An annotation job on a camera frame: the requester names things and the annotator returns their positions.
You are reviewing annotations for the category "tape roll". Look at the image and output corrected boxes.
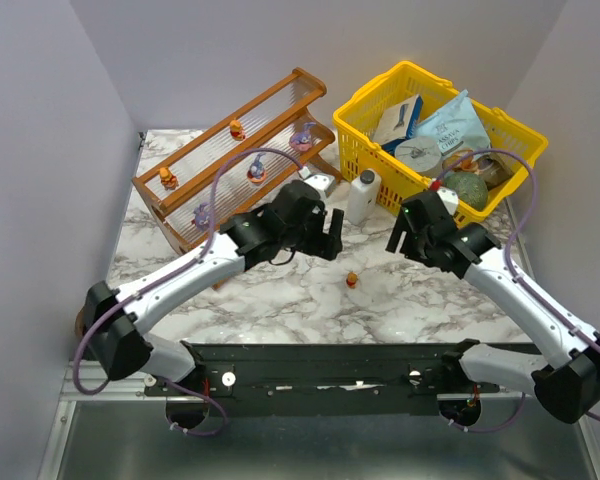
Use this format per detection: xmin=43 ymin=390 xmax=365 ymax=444
xmin=74 ymin=308 xmax=85 ymax=340

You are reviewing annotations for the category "light blue chips bag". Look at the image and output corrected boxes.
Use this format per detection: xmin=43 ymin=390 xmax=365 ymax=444
xmin=415 ymin=90 xmax=491 ymax=160

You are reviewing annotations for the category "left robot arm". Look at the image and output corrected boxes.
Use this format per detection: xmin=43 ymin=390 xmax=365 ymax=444
xmin=76 ymin=180 xmax=344 ymax=381

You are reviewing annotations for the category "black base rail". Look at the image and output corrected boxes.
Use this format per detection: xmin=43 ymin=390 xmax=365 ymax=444
xmin=144 ymin=342 xmax=541 ymax=417

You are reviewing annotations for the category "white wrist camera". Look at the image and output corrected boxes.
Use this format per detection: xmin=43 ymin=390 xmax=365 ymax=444
xmin=298 ymin=166 xmax=336 ymax=202
xmin=429 ymin=180 xmax=460 ymax=216

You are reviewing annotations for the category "wooden tiered shelf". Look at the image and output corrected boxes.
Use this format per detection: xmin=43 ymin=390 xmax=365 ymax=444
xmin=132 ymin=68 xmax=342 ymax=255

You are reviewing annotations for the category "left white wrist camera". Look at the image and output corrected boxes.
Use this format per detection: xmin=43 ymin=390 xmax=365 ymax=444
xmin=298 ymin=166 xmax=336 ymax=202

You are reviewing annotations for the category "orange bear toy front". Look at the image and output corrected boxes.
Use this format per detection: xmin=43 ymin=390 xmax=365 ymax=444
xmin=159 ymin=167 xmax=179 ymax=191

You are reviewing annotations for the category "white bottle grey cap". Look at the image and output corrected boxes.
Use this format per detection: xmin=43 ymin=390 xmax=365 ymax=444
xmin=346 ymin=169 xmax=381 ymax=225

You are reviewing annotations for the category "purple sitting bunny toy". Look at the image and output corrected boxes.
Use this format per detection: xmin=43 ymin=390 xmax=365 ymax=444
xmin=191 ymin=202 xmax=211 ymax=231

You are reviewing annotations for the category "grey round tin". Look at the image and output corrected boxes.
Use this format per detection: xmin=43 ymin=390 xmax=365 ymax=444
xmin=394 ymin=136 xmax=442 ymax=178

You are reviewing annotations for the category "small burger toy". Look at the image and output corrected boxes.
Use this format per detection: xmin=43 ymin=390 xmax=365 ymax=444
xmin=229 ymin=119 xmax=246 ymax=142

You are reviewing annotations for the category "green melon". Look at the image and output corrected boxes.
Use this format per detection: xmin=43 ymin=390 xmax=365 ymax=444
xmin=443 ymin=172 xmax=488 ymax=210

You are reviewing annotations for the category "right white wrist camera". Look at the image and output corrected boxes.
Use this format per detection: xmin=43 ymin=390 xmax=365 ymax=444
xmin=429 ymin=180 xmax=460 ymax=216

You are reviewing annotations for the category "brown snack packet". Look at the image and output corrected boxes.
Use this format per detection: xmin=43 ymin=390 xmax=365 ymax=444
xmin=474 ymin=153 xmax=514 ymax=190

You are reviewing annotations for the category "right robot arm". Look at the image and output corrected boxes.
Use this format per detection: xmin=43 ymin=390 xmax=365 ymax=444
xmin=386 ymin=189 xmax=600 ymax=424

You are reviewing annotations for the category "orange bear toy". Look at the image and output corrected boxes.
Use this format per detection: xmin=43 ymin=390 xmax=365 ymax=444
xmin=345 ymin=272 xmax=359 ymax=289
xmin=159 ymin=167 xmax=179 ymax=191

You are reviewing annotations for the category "blue white box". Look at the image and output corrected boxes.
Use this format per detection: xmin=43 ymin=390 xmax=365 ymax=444
xmin=371 ymin=94 xmax=423 ymax=154

